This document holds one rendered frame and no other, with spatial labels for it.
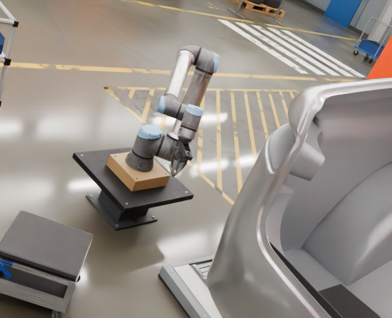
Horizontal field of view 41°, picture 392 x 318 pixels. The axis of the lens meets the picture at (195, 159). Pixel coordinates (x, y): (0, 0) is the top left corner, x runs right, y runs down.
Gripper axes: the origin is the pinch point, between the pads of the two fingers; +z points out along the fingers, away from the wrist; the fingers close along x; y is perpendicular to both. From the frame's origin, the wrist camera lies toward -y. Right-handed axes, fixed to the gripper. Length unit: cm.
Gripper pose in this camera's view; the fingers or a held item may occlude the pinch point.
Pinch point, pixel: (173, 175)
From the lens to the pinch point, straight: 267.3
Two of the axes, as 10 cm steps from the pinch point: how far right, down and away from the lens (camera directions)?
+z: -3.3, 9.4, 0.9
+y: -4.3, -2.3, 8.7
